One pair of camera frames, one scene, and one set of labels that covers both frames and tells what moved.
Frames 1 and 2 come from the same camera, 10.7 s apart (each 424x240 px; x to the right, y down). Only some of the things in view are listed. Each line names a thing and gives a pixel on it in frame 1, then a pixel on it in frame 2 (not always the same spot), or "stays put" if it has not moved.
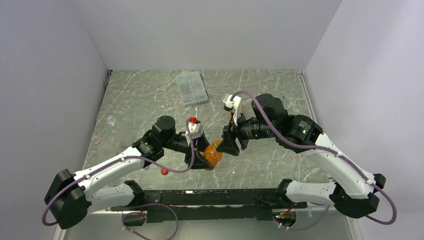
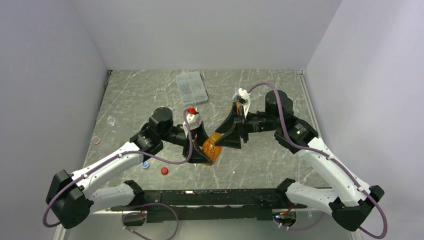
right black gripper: [228, 144] → [232, 139]
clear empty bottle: [111, 120] stays put
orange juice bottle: [212, 155] stays put
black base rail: [171, 206] stays put
